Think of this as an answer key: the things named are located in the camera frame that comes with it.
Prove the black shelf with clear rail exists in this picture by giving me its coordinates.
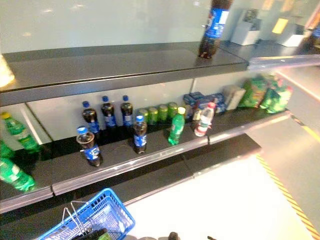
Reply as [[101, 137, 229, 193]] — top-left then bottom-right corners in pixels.
[[0, 106, 292, 214]]

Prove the dark grey shelf board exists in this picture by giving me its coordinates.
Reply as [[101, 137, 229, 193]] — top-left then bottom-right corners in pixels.
[[0, 39, 320, 108]]

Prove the yellow black floor tape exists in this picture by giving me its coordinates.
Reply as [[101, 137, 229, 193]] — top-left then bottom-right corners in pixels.
[[255, 153, 320, 240]]

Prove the white box yellow tag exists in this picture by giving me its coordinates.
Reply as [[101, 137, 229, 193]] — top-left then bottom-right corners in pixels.
[[271, 17, 306, 48]]

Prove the small brown drink bottle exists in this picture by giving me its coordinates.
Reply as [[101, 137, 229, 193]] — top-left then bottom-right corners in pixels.
[[191, 108, 202, 130]]

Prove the green soda bottle yellow cap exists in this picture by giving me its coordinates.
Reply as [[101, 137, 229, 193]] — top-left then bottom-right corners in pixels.
[[167, 106, 186, 146], [0, 111, 41, 154]]

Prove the large cola bottle blue label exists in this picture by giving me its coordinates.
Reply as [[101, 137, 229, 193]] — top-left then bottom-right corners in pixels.
[[198, 0, 235, 60]]

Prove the green snack bag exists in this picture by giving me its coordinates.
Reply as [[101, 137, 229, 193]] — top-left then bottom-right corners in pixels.
[[238, 77, 269, 109], [259, 74, 294, 114]]

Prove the yellow snack pack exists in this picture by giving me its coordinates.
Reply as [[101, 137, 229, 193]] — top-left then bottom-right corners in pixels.
[[0, 53, 16, 89]]

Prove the black low shelf board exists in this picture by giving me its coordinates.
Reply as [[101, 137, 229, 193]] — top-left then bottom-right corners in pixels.
[[0, 133, 263, 240]]

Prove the dark robot left hand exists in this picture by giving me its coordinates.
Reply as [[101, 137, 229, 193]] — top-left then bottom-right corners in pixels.
[[74, 227, 109, 240]]

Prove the clear water bottle red cap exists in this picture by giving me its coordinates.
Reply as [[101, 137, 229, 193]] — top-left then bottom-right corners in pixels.
[[194, 102, 217, 138]]

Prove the grey white paper pack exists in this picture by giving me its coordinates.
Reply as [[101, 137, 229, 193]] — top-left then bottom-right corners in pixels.
[[222, 84, 247, 111]]

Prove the small cola bottle blue cap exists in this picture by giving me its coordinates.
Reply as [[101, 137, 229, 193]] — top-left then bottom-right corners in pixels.
[[81, 100, 101, 138], [100, 95, 118, 131], [132, 115, 149, 154], [75, 126, 104, 168], [120, 95, 134, 128]]

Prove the dark cola bottle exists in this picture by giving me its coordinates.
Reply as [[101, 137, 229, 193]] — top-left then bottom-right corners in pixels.
[[298, 24, 320, 55]]

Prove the green drink can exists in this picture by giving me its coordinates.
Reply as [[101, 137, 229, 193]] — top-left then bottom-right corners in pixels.
[[147, 106, 159, 125], [167, 102, 179, 119], [157, 104, 169, 121], [137, 108, 150, 125]]

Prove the blue plastic shopping basket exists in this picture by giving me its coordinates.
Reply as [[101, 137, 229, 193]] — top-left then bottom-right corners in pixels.
[[37, 187, 136, 240]]

